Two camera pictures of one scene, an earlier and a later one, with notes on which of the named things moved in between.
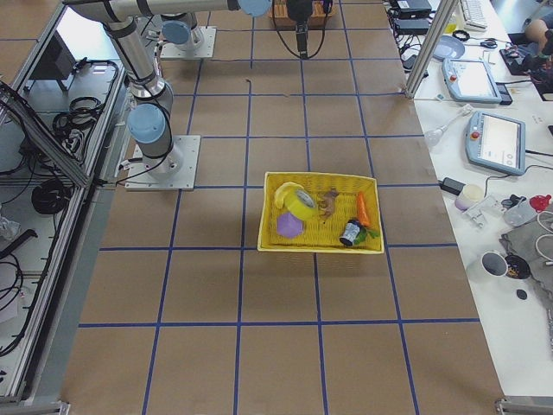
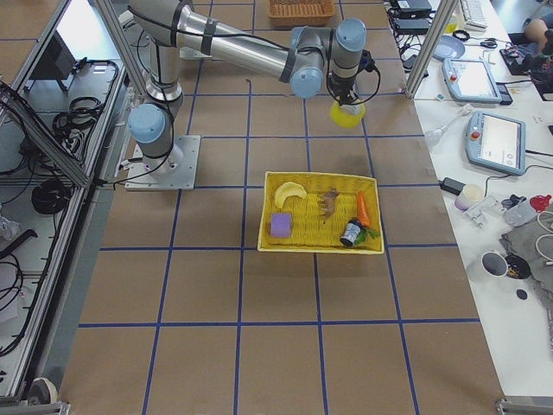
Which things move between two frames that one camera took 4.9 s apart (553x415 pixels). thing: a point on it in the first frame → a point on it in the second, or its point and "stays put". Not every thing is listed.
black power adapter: x=454 y=187 stays put
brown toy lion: x=326 y=205 stays put
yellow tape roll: x=300 y=203 → x=347 y=116
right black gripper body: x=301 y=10 → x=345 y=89
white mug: x=494 y=264 stays put
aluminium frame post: x=438 y=25 stays put
